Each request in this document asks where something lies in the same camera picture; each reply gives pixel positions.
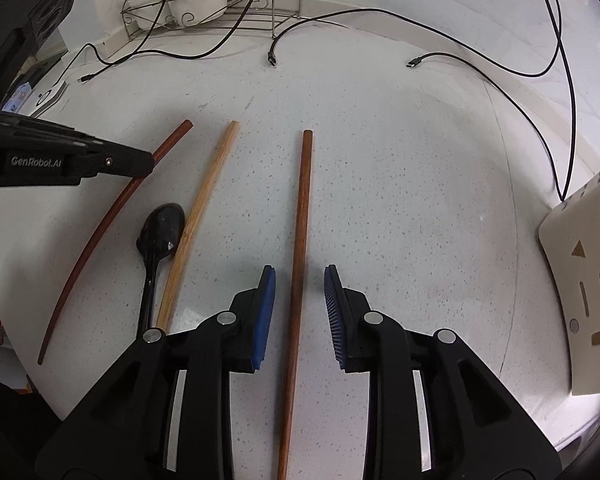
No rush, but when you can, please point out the dark brown wooden chopstick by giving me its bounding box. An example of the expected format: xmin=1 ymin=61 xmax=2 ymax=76
xmin=276 ymin=130 xmax=313 ymax=480

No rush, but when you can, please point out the reddish brown wooden chopstick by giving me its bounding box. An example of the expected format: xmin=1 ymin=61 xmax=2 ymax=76
xmin=36 ymin=119 xmax=194 ymax=365

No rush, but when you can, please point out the light bamboo chopstick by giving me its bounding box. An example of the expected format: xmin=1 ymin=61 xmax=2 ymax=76
xmin=156 ymin=120 xmax=242 ymax=333

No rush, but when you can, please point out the left white ceramic pot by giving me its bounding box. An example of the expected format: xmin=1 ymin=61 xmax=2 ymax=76
xmin=121 ymin=0 xmax=171 ymax=32

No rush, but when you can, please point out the black plastic spoon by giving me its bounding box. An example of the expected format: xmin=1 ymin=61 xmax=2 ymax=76
xmin=136 ymin=203 xmax=186 ymax=338

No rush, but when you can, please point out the beige utensil holder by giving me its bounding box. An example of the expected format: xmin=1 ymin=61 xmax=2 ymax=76
xmin=539 ymin=172 xmax=600 ymax=396

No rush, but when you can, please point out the metal wire rack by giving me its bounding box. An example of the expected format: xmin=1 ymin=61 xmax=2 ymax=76
xmin=120 ymin=0 xmax=302 ymax=38

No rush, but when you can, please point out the black cable right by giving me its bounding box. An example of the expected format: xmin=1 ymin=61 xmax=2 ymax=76
xmin=405 ymin=0 xmax=579 ymax=204

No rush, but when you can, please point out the black cable middle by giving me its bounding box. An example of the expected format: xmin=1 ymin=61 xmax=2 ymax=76
xmin=265 ymin=6 xmax=571 ymax=204

